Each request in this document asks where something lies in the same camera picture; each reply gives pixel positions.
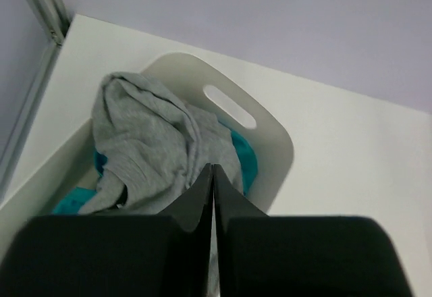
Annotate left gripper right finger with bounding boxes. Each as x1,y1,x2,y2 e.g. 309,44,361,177
213,165,412,296

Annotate teal cloth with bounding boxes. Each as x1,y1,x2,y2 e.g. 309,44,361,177
51,129,258,215

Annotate white plastic bin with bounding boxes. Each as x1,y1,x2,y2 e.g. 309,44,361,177
1,53,294,249

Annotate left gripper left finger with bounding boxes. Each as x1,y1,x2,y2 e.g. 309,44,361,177
1,165,213,296

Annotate grey t shirt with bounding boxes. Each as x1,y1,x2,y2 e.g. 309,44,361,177
80,72,243,215

